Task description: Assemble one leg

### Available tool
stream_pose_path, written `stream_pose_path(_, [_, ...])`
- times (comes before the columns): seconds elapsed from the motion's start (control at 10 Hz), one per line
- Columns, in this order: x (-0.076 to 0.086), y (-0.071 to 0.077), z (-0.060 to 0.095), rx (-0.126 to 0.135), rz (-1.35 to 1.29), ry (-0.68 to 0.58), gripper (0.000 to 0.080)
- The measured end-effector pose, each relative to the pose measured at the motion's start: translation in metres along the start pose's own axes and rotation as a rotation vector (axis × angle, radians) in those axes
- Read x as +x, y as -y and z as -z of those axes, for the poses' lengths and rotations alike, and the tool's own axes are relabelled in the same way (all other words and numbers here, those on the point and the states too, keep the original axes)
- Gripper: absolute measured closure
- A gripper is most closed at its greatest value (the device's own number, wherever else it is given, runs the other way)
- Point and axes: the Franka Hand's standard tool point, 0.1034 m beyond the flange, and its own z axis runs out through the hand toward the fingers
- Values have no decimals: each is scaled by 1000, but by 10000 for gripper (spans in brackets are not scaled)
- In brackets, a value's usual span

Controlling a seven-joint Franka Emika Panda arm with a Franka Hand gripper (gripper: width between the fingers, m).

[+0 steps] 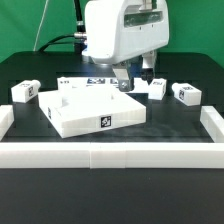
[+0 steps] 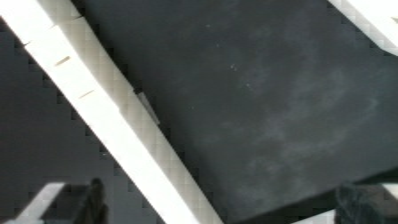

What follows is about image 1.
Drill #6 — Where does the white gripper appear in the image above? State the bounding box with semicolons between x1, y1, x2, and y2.
85;0;169;92

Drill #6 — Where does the white square tabletop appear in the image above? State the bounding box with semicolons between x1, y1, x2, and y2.
38;87;146;138

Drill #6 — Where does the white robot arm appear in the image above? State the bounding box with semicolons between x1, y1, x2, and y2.
85;0;169;92

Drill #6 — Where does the white marker sheet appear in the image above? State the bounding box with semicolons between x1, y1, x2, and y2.
68;77;148;93

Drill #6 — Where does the green backdrop curtain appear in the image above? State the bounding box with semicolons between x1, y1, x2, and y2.
0;0;224;67

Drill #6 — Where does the white U-shaped fence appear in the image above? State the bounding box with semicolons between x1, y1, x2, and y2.
0;105;224;169

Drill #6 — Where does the black cable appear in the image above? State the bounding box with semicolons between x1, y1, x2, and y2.
38;0;88;53

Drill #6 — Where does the white thin cable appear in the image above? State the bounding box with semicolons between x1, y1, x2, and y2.
32;0;50;52

